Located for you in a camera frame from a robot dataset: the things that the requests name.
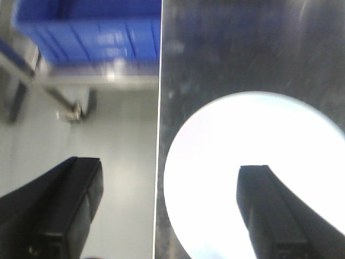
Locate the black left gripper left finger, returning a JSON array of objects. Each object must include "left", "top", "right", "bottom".
[{"left": 1, "top": 156, "right": 104, "bottom": 258}]

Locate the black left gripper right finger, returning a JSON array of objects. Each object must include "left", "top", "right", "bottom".
[{"left": 236, "top": 165, "right": 344, "bottom": 258}]

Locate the blue bin on trolley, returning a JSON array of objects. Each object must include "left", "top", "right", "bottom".
[{"left": 12, "top": 0, "right": 162, "bottom": 64}]

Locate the steel trolley frame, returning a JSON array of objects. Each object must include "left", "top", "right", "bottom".
[{"left": 1, "top": 31, "right": 159, "bottom": 124}]

